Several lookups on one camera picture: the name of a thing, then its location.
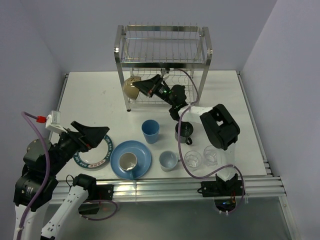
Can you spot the aluminium frame rail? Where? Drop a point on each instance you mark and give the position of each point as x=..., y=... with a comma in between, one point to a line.
x=185, y=189

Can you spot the steel two-tier dish rack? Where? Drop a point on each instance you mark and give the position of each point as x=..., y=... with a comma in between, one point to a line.
x=143, y=49

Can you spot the black bowl tan outside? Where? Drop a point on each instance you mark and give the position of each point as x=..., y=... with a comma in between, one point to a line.
x=129, y=89

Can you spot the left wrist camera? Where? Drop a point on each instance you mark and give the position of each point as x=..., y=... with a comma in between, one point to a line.
x=52, y=122

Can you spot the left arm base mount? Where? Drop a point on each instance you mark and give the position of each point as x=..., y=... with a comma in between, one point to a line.
x=99, y=209

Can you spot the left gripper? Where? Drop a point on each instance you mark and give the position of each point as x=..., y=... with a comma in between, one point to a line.
x=91, y=136

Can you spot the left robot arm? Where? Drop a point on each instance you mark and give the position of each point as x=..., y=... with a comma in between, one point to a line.
x=34, y=189

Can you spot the blue round plate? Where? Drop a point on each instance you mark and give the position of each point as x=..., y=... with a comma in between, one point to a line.
x=142, y=153

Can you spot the light grey mug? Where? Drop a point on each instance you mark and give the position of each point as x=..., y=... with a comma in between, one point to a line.
x=168, y=160

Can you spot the white plate teal rim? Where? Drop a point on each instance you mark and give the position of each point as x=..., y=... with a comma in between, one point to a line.
x=96, y=157

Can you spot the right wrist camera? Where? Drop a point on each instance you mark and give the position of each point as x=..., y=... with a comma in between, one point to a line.
x=167, y=72

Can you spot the clear glass left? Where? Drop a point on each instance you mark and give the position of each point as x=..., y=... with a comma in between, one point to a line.
x=193, y=160

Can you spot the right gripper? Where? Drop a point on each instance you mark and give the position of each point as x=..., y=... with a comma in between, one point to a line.
x=147, y=86

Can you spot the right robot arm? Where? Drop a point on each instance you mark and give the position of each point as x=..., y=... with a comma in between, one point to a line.
x=220, y=127

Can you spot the blue plastic tumbler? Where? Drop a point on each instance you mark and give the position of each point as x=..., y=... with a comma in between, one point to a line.
x=150, y=129

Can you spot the clear glass right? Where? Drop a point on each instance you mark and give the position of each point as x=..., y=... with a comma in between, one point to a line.
x=211, y=156

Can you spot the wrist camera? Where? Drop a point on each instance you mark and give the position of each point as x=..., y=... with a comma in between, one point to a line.
x=52, y=122
x=167, y=72

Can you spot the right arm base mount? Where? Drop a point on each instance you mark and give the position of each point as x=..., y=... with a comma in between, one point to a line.
x=221, y=188

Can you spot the clear glass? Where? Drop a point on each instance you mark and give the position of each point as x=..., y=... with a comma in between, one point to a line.
x=211, y=156
x=193, y=160

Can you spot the dark green mug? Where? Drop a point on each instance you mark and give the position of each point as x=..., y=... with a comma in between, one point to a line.
x=186, y=132

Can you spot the blue flower mug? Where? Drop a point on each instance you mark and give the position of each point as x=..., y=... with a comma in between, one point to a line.
x=128, y=162

